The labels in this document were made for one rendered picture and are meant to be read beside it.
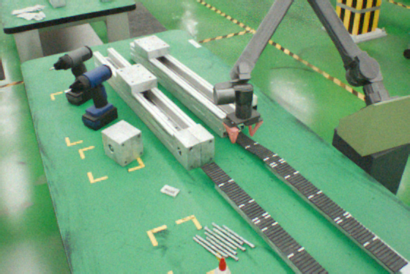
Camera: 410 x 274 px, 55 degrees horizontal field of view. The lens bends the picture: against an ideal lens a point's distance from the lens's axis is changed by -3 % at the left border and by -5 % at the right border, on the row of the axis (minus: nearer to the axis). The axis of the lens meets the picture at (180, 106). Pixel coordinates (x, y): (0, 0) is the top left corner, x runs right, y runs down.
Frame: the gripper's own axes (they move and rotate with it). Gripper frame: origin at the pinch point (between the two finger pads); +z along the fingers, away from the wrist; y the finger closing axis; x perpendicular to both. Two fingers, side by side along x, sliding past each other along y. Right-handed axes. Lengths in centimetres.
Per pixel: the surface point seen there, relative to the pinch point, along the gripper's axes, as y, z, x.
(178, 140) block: 23.8, -6.7, -1.7
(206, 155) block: 16.6, -1.2, 3.6
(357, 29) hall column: -270, 66, -163
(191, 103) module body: 4.5, -1.3, -26.9
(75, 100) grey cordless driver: 42, 0, -55
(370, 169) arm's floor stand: -31.7, 7.1, 30.6
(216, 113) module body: 4.8, -6.3, -9.0
